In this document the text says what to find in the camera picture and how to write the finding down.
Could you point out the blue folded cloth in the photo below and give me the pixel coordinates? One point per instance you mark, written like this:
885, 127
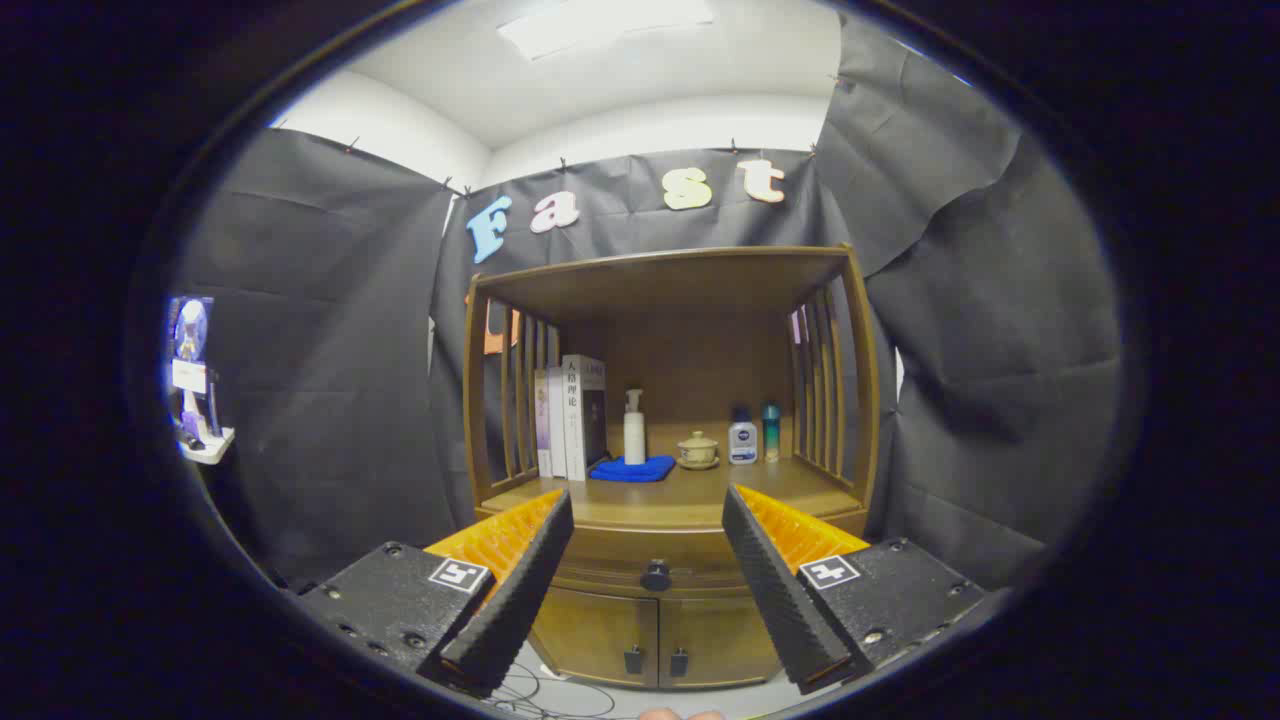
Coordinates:
632, 469

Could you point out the white lotion bottle blue cap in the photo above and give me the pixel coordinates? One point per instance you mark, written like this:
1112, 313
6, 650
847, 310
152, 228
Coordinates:
742, 442

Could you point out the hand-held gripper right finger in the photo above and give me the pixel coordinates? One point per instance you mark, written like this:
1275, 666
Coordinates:
780, 600

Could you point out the beige lidded teacup with saucer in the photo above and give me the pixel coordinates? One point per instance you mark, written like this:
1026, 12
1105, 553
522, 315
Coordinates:
697, 452

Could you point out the wooden countertop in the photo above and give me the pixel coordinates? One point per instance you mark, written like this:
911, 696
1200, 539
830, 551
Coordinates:
680, 500

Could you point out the slim teal bottle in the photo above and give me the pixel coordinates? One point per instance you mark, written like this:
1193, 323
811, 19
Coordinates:
771, 435

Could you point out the thin white book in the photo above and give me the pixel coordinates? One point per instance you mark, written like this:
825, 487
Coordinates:
557, 420

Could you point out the thick white and black book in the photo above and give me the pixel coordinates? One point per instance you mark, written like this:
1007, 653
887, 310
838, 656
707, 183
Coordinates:
575, 420

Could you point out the brown wooden cabinet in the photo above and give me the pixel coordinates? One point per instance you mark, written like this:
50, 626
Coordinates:
700, 340

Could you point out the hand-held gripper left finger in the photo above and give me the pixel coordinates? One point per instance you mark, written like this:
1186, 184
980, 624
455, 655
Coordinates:
520, 600

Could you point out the white pump bottle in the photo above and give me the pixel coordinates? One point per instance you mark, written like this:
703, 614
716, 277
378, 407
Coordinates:
634, 435

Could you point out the thin purple book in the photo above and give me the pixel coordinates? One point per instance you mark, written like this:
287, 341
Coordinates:
542, 420

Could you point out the wooden drawer with black knob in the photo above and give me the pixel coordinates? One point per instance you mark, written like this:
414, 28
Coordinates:
620, 560

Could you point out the wooden cabinet door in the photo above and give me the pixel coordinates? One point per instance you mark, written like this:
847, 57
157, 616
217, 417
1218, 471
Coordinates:
720, 640
590, 630

